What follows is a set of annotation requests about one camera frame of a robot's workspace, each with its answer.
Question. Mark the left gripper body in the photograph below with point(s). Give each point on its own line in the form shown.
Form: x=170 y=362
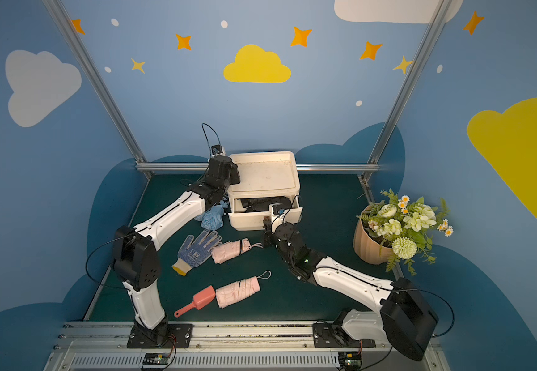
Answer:
x=231 y=175

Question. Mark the horizontal aluminium frame bar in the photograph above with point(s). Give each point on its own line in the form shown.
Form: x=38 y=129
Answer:
x=306 y=168

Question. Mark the left aluminium frame post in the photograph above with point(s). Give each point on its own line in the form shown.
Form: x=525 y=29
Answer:
x=61 y=18

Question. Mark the aluminium frame post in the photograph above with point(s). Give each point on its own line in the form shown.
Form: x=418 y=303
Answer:
x=422 y=55
x=61 y=18

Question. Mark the right controller board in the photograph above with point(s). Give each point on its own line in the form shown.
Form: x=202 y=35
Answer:
x=349 y=361

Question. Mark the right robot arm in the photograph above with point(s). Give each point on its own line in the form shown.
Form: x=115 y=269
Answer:
x=399 y=313

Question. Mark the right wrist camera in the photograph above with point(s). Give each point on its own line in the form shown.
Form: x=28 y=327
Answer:
x=280 y=209

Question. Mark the left controller board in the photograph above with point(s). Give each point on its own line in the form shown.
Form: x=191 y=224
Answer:
x=153 y=360

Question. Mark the controller board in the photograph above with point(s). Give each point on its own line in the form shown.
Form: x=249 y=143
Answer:
x=153 y=360
x=349 y=361

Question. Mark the loose light blue umbrella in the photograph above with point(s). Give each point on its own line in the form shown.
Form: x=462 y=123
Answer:
x=213 y=218

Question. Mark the white drawer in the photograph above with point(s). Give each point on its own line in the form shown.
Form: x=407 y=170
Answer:
x=242 y=221

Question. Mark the blue dotted work glove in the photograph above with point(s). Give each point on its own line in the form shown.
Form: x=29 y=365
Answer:
x=195 y=251

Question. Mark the pink umbrella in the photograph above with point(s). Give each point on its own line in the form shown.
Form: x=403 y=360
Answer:
x=240 y=290
x=231 y=250

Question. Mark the white green artificial flowers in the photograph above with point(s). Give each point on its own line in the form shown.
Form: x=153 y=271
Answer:
x=408 y=228

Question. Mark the black umbrella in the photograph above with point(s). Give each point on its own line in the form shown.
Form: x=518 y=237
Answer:
x=256 y=205

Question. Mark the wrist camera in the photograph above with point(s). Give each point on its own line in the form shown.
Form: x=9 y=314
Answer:
x=217 y=150
x=280 y=209

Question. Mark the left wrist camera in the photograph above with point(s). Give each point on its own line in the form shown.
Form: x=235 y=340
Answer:
x=217 y=150

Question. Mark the white three-drawer cabinet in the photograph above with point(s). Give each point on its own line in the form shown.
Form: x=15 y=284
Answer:
x=265 y=174

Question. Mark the pink plastic scoop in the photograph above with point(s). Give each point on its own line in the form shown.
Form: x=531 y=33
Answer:
x=199 y=301

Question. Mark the right aluminium frame post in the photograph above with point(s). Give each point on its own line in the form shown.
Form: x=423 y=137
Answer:
x=422 y=55

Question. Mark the beige ribbed flower pot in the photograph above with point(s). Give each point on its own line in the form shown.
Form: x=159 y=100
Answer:
x=368 y=243

